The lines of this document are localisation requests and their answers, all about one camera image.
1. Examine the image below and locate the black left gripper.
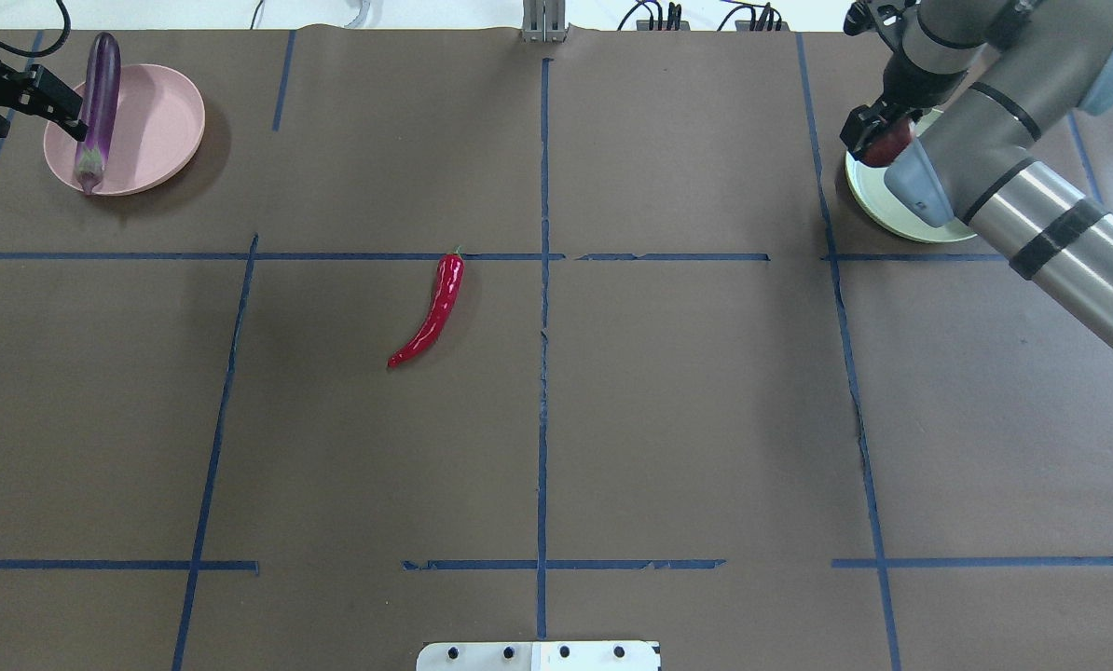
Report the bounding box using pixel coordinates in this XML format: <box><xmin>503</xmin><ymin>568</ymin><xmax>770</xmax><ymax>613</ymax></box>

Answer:
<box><xmin>0</xmin><ymin>56</ymin><xmax>88</xmax><ymax>141</ymax></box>

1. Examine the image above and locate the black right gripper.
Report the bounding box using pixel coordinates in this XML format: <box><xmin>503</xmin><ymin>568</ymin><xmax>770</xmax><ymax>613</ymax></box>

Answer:
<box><xmin>839</xmin><ymin>98</ymin><xmax>920</xmax><ymax>158</ymax></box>

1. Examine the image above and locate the red yellow pomegranate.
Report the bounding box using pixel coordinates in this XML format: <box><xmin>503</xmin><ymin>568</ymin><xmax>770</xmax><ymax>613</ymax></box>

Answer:
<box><xmin>859</xmin><ymin>117</ymin><xmax>917</xmax><ymax>169</ymax></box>

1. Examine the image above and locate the purple eggplant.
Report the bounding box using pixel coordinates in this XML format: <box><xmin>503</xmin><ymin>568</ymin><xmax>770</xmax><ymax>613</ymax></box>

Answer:
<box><xmin>73</xmin><ymin>33</ymin><xmax>122</xmax><ymax>196</ymax></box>

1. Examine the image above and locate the red chili pepper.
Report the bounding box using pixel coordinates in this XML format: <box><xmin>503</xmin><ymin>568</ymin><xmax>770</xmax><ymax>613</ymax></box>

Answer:
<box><xmin>386</xmin><ymin>246</ymin><xmax>466</xmax><ymax>369</ymax></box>

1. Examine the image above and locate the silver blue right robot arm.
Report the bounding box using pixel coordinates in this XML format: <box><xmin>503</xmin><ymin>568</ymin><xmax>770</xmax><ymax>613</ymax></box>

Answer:
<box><xmin>839</xmin><ymin>1</ymin><xmax>1113</xmax><ymax>349</ymax></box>

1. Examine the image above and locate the green plate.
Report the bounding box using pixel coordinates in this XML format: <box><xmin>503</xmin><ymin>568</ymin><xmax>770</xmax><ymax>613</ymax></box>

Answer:
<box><xmin>844</xmin><ymin>156</ymin><xmax>977</xmax><ymax>245</ymax></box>

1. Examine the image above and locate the pink plate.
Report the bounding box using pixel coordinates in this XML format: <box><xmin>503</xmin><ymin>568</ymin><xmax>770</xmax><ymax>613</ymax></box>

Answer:
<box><xmin>91</xmin><ymin>65</ymin><xmax>206</xmax><ymax>197</ymax></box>

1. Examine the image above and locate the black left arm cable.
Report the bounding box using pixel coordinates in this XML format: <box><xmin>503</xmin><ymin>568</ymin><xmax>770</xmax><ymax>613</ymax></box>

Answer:
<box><xmin>0</xmin><ymin>0</ymin><xmax>73</xmax><ymax>59</ymax></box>

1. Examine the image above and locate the aluminium frame post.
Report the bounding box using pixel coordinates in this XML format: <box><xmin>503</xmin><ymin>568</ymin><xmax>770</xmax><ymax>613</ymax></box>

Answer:
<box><xmin>521</xmin><ymin>0</ymin><xmax>569</xmax><ymax>43</ymax></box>

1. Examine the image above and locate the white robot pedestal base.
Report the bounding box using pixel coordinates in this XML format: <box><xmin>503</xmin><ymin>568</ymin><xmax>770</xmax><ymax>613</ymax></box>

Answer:
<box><xmin>416</xmin><ymin>640</ymin><xmax>663</xmax><ymax>670</ymax></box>

